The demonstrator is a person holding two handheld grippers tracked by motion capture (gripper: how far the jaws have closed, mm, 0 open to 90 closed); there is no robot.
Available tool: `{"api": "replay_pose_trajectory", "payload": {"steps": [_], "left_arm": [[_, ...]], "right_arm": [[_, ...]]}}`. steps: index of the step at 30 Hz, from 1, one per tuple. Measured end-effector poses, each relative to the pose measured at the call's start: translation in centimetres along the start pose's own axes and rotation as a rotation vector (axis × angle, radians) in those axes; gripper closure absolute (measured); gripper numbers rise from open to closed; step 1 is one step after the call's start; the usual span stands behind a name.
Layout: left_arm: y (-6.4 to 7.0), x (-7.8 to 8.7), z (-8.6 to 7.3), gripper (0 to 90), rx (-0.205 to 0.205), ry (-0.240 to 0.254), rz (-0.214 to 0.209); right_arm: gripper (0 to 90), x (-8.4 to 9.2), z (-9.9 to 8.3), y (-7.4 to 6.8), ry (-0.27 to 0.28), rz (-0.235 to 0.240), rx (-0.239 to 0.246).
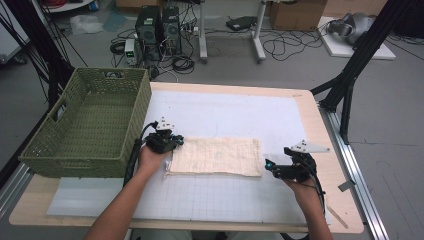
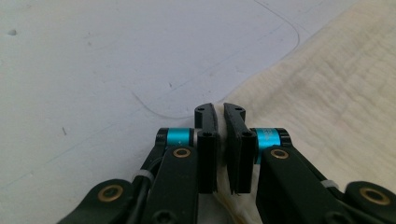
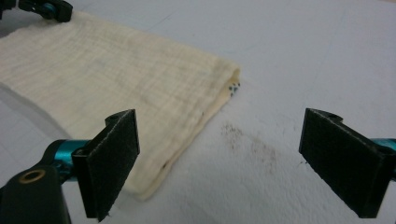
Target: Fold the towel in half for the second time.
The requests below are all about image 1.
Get hand-held gripper cable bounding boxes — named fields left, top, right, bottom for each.
left=122, top=121, right=158, bottom=188
left=299, top=155, right=328, bottom=219

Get person's right hand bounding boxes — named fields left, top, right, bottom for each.
left=283, top=179, right=318, bottom=205

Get small white power supply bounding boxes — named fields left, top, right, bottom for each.
left=123, top=38, right=138, bottom=66

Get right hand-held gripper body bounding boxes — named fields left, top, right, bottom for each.
left=273, top=139, right=331, bottom=184

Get grey rounded device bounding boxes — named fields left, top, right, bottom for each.
left=327, top=12, right=376, bottom=46

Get cream printed cloth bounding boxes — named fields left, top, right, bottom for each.
left=164, top=136, right=265, bottom=179

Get left hand-held gripper cable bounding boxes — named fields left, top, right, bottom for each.
left=122, top=121, right=158, bottom=188

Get small grey tape piece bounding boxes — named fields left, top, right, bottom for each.
left=337, top=179, right=356, bottom=193

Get thin wooden stick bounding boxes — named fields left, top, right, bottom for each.
left=328, top=206, right=350, bottom=230

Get flat black box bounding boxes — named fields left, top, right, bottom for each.
left=225, top=15, right=259, bottom=32

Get person's left hand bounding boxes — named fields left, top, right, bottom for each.
left=137, top=145, right=171, bottom=178

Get white desk leg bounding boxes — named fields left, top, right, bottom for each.
left=198, top=0, right=210, bottom=65
left=251, top=0, right=268, bottom=64

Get clear plastic bag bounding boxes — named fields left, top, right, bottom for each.
left=69, top=14, right=105, bottom=36

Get white cabinet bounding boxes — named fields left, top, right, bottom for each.
left=0, top=14, right=31, bottom=65

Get coiled black cable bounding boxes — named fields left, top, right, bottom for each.
left=171, top=54, right=196, bottom=75

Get aluminium rail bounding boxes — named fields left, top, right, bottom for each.
left=319, top=106, right=390, bottom=240
left=0, top=163, right=34, bottom=219

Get brown cardboard box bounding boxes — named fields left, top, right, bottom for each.
left=269, top=0, right=328, bottom=33

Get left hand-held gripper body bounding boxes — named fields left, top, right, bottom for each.
left=145, top=117, right=175, bottom=155

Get tangled black floor cables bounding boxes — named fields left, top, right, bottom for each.
left=262, top=28, right=325, bottom=62

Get large black computer tower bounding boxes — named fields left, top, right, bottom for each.
left=134, top=5, right=163, bottom=62

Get green woven basket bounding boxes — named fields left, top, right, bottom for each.
left=18, top=67, right=153, bottom=179

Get slim black computer tower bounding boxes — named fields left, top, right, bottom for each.
left=161, top=6, right=183, bottom=56

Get right hand-held gripper cable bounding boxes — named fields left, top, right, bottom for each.
left=299, top=155, right=328, bottom=219

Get white grid mat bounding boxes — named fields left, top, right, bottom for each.
left=46, top=89, right=329, bottom=224

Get black metal stand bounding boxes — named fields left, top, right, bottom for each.
left=309, top=0, right=413, bottom=145
left=0, top=0, right=76, bottom=111

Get white foam board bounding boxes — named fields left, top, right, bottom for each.
left=316, top=16, right=397, bottom=61

